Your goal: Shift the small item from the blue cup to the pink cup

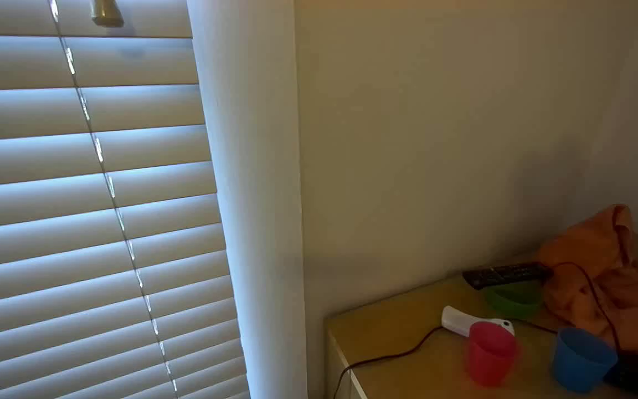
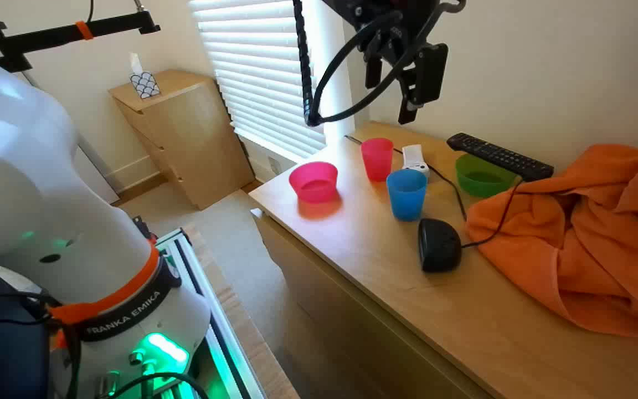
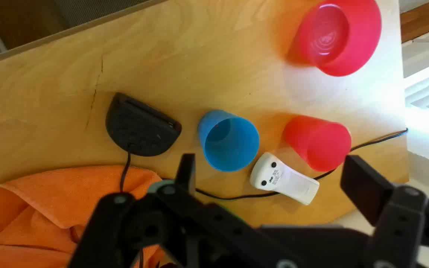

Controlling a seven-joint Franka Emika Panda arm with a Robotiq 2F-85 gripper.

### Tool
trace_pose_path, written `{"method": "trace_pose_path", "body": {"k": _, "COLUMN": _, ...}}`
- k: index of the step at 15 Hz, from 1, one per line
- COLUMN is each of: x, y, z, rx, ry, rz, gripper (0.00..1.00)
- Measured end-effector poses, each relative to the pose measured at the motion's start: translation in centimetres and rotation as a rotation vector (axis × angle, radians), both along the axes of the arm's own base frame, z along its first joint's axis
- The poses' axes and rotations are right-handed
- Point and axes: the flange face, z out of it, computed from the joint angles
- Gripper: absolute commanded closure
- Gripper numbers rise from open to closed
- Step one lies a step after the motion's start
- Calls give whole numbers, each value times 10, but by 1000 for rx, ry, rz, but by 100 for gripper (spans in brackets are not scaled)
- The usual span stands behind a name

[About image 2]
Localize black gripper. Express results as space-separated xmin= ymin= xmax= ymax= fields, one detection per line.
xmin=323 ymin=0 xmax=451 ymax=126

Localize blue plastic cup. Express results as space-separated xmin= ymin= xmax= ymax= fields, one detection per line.
xmin=386 ymin=168 xmax=430 ymax=223

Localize small white plastic item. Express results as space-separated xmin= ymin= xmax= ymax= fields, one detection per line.
xmin=400 ymin=141 xmax=431 ymax=175

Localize pink plastic cup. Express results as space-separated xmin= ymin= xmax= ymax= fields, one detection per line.
xmin=359 ymin=136 xmax=397 ymax=185

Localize black ribbed vertical strip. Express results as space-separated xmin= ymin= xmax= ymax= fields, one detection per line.
xmin=291 ymin=0 xmax=314 ymax=126

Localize black remote control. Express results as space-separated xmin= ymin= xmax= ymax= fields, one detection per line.
xmin=446 ymin=131 xmax=555 ymax=185

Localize green plastic bowl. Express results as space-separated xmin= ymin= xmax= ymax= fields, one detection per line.
xmin=455 ymin=154 xmax=519 ymax=200

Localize pink plastic bowl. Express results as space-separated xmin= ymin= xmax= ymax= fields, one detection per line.
xmin=288 ymin=159 xmax=342 ymax=209

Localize white window blinds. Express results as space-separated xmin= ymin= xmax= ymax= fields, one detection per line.
xmin=188 ymin=0 xmax=328 ymax=164

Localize black computer mouse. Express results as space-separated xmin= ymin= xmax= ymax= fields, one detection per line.
xmin=416 ymin=215 xmax=464 ymax=274

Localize light wooden cabinet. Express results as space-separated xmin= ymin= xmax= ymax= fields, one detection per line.
xmin=109 ymin=68 xmax=256 ymax=210

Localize orange cloth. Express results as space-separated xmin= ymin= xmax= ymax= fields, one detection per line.
xmin=464 ymin=140 xmax=638 ymax=342

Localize patterned tissue box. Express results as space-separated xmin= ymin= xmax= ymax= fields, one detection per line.
xmin=126 ymin=51 xmax=162 ymax=103

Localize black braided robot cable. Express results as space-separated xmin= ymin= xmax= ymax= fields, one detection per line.
xmin=306 ymin=0 xmax=470 ymax=129

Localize thin black cable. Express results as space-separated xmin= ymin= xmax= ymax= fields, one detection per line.
xmin=344 ymin=133 xmax=525 ymax=251

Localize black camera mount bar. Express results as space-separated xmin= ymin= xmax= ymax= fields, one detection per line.
xmin=0 ymin=10 xmax=162 ymax=75

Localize robot base frame green light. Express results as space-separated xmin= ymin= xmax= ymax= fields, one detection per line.
xmin=95 ymin=227 xmax=266 ymax=399

